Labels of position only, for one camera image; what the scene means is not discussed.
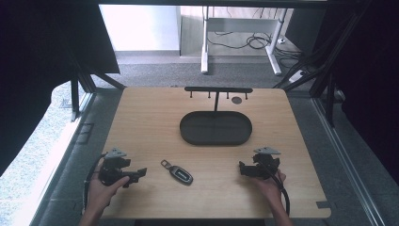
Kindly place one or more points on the person's right hand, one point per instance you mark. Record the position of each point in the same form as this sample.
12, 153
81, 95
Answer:
271, 188

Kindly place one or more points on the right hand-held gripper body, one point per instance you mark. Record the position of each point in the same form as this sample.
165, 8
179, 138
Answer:
266, 163

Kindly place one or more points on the person's left hand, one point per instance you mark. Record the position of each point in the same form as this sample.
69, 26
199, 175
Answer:
99, 195

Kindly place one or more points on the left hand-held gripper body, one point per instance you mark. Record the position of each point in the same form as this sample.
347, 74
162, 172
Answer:
110, 171

